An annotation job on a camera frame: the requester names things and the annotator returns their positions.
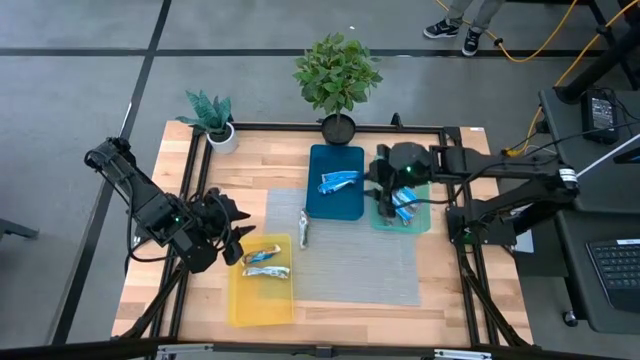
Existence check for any black metal frame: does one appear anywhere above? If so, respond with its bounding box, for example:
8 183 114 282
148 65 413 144
119 112 534 349

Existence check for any black side desk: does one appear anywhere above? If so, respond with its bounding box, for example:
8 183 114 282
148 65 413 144
539 87 640 335

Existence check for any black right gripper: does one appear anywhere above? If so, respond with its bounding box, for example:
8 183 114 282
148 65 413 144
366 144 401 221

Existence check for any black metal beam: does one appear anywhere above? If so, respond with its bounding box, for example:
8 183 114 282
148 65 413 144
0 337 640 360

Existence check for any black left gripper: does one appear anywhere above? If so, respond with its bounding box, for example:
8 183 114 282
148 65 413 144
199 187 256 265

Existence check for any black stand leg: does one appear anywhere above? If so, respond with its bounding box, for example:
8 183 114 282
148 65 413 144
552 0 640 104

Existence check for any green leafy plant black pot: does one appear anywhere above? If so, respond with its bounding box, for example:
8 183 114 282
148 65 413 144
292 32 385 147

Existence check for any black power adapter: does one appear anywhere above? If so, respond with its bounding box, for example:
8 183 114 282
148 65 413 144
581 88 620 145

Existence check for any black laptop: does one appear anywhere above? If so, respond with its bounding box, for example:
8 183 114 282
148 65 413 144
585 238 640 315

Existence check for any silver green granola bar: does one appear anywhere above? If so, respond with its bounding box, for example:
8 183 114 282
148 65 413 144
298 208 312 250

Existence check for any person's leg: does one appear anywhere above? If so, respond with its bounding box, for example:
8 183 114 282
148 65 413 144
472 0 506 32
446 0 474 22

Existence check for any yellow plastic tray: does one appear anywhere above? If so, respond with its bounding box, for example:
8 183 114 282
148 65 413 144
227 233 295 329

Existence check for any white rod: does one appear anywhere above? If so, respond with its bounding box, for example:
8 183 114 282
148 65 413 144
532 132 640 204

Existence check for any black cable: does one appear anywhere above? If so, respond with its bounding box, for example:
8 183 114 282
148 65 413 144
494 119 640 176

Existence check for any silver metal bracket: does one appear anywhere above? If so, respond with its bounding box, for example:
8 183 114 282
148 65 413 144
433 348 494 360
157 343 215 360

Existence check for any yellow cable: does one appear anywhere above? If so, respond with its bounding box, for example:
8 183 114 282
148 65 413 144
504 0 640 162
433 0 580 64

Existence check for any teal plastic tray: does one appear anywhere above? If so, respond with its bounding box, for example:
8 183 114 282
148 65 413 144
369 154 432 235

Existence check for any dark grey chair leg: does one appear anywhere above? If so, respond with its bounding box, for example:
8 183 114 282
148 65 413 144
0 218 40 241

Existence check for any blue plastic tray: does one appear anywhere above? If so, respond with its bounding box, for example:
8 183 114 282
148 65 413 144
305 143 367 222

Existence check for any teal plant white pot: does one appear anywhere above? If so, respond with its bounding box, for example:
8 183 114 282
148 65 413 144
174 89 240 155

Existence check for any grey woven mat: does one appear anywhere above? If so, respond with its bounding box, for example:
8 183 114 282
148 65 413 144
263 187 421 307

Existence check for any black sneaker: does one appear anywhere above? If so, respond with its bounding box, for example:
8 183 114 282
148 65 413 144
461 28 484 58
423 19 460 40

